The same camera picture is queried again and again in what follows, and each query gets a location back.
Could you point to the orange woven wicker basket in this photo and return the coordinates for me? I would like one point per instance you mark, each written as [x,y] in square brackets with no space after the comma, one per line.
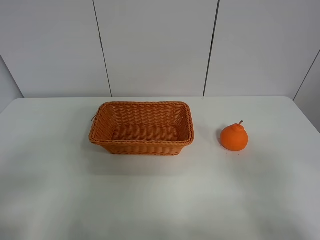
[160,128]

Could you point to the orange with stem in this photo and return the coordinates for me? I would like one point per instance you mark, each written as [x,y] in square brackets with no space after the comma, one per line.
[234,137]

